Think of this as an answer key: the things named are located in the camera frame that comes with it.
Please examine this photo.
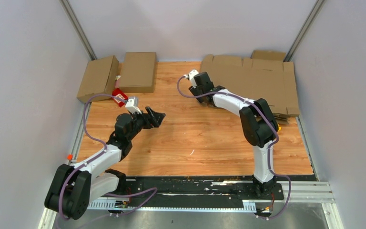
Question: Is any folded cardboard box far left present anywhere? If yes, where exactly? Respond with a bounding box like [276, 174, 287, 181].
[77, 55, 119, 103]

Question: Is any red plastic block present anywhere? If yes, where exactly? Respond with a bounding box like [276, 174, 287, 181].
[112, 88, 128, 107]

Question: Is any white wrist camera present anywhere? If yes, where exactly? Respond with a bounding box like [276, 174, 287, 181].
[183, 69, 199, 88]
[125, 96, 142, 114]

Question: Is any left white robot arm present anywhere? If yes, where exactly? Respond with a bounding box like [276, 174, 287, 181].
[44, 106, 166, 220]

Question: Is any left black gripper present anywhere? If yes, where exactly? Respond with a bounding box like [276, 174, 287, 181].
[127, 107, 165, 141]

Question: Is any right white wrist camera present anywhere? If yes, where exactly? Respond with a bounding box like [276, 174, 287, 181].
[183, 69, 199, 88]

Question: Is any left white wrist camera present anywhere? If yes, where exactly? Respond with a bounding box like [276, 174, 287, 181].
[125, 96, 142, 114]

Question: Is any stack of flat cardboard sheets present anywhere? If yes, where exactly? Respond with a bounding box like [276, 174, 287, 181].
[200, 50, 300, 119]

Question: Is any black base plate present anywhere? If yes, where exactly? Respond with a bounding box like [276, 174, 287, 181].
[114, 175, 319, 209]

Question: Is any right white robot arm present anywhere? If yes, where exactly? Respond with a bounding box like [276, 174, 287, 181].
[182, 69, 279, 199]

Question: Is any folded cardboard box upright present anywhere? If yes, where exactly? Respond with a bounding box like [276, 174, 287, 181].
[119, 52, 158, 93]

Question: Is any pink white small item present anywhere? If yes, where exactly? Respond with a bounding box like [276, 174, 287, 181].
[114, 75, 121, 88]

